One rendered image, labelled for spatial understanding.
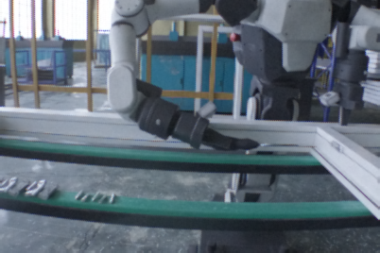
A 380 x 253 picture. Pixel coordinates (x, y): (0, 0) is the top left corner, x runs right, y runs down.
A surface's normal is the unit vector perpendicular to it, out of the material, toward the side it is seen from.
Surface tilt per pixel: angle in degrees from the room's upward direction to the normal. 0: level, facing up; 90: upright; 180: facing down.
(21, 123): 90
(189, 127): 57
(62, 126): 90
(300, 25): 99
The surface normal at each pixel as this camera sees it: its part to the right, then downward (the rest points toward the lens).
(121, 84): -0.01, -0.29
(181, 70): -0.01, 0.21
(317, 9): 0.35, 0.36
